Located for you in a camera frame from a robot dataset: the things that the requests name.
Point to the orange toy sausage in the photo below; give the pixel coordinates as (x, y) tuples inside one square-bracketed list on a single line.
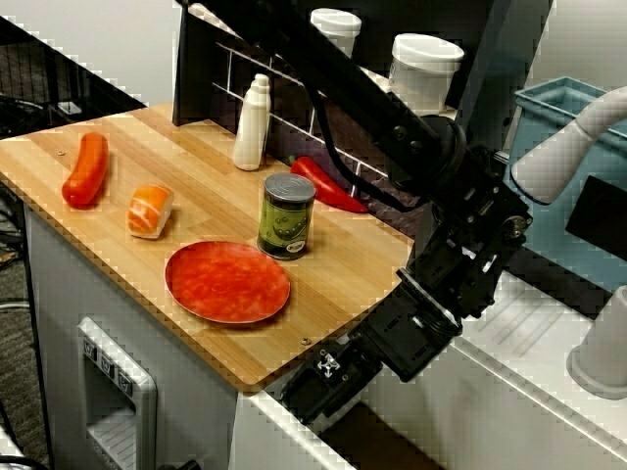
[(88, 169)]

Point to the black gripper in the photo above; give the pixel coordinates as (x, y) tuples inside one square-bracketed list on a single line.
[(350, 364)]

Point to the red plate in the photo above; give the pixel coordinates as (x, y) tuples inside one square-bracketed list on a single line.
[(227, 281)]

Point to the green toy can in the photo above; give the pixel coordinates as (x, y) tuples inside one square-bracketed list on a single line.
[(286, 220)]

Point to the clear jar white lid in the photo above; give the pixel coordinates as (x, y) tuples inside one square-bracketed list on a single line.
[(338, 27)]

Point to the black square panel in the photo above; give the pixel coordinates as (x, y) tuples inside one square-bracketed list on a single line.
[(597, 215)]

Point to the light blue plastic bin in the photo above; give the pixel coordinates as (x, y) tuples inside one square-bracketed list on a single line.
[(544, 112)]

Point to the white toy sink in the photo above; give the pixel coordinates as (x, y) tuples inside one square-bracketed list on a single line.
[(490, 401)]

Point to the grey dishwasher control panel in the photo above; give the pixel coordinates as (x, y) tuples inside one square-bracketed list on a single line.
[(142, 391)]

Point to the grey toy kitchen cabinet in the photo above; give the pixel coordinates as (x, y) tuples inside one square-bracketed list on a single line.
[(59, 294)]

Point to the grey toy faucet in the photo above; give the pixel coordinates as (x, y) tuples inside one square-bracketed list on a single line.
[(553, 156)]

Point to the clear jar with printed label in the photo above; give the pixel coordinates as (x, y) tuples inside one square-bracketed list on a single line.
[(423, 68)]

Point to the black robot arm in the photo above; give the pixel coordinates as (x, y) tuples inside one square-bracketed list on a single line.
[(343, 63)]

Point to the white toy detergent bottle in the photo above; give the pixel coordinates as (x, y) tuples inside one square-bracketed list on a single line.
[(252, 127)]

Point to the toy salmon sushi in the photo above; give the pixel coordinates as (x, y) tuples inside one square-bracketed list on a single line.
[(149, 210)]

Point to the red toy pepper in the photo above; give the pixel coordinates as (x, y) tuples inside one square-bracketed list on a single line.
[(323, 183)]

